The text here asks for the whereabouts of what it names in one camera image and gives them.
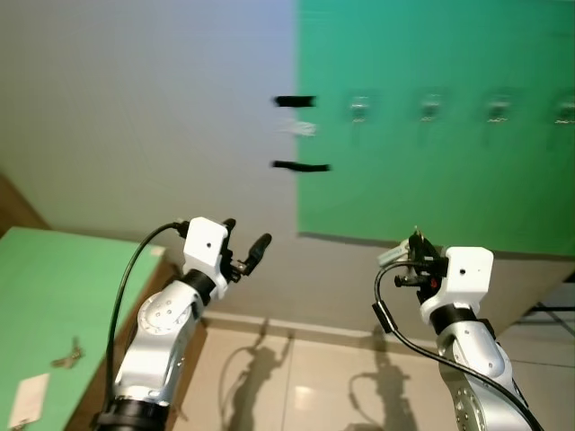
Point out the green table sheet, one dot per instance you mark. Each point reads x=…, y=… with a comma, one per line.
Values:
x=54, y=287

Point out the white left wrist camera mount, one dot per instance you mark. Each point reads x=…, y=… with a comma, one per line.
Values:
x=205, y=242

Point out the clear adhesive wall hook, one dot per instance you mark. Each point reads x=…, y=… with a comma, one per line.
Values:
x=499, y=109
x=430, y=108
x=359, y=108
x=564, y=111

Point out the clear tape piece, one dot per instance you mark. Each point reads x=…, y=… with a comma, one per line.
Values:
x=298, y=128

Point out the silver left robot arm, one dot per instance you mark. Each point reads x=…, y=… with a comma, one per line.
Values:
x=162, y=323

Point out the black tape strip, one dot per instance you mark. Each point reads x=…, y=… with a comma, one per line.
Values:
x=301, y=166
x=295, y=101

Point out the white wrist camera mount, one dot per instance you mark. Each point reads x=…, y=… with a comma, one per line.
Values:
x=205, y=242
x=467, y=274

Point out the green wall sheet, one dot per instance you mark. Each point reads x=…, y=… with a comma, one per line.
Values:
x=431, y=189

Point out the key bunch with clear tag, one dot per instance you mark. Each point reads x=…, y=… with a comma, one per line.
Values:
x=393, y=256

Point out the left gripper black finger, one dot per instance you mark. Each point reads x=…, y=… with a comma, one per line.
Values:
x=259, y=251
x=229, y=227

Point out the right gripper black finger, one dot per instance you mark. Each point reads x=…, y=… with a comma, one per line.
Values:
x=409, y=280
x=420, y=247

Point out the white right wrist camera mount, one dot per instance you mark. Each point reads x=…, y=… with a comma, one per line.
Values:
x=467, y=274

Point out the brass key bunch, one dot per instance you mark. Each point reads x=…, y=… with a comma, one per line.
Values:
x=67, y=359

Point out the white card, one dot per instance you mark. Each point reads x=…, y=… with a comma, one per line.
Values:
x=27, y=400

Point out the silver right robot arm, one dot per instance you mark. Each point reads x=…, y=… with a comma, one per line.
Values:
x=476, y=359

